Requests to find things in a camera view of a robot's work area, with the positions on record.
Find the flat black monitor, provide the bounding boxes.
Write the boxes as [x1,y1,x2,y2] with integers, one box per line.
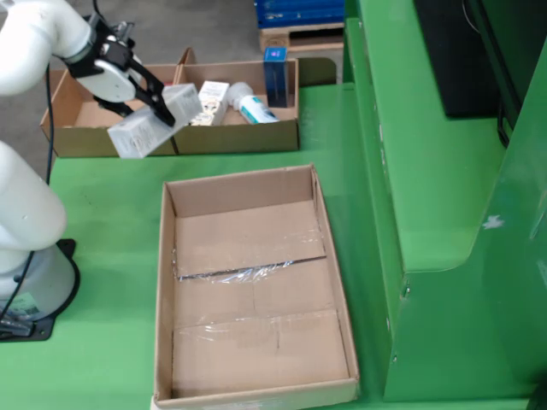
[412,0,502,119]

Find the long black arm cable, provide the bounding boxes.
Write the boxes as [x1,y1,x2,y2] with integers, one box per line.
[0,63,57,330]

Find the shallow cardboard tray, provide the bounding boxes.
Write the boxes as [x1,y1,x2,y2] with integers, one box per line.
[151,161,361,410]

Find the black monitor cable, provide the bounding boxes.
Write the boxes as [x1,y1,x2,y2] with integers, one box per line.
[494,104,513,149]

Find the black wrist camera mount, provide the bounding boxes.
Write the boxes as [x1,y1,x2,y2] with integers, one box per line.
[87,12,136,52]

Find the green metal cabinet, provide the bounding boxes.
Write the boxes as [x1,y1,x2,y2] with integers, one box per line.
[341,0,547,402]

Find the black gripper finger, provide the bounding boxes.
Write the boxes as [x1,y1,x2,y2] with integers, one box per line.
[92,96,137,120]
[123,55,178,128]

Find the white hand cream carton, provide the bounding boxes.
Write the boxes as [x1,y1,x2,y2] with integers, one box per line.
[190,80,231,127]

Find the divided cardboard box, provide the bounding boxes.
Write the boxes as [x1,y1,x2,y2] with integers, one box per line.
[39,47,338,159]

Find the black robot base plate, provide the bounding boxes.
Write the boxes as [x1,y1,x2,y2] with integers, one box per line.
[0,237,82,343]

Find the dark blue carton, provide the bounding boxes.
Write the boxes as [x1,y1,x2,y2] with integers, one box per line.
[262,46,291,109]

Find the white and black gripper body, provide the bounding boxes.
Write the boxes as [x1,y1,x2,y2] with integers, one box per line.
[68,25,142,103]

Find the long white printed carton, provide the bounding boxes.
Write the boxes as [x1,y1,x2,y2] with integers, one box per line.
[106,83,203,160]

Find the wooden pallet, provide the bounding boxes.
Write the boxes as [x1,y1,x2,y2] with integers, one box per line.
[257,23,345,55]

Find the white bottle teal label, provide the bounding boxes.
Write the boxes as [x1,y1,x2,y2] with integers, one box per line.
[226,81,281,126]

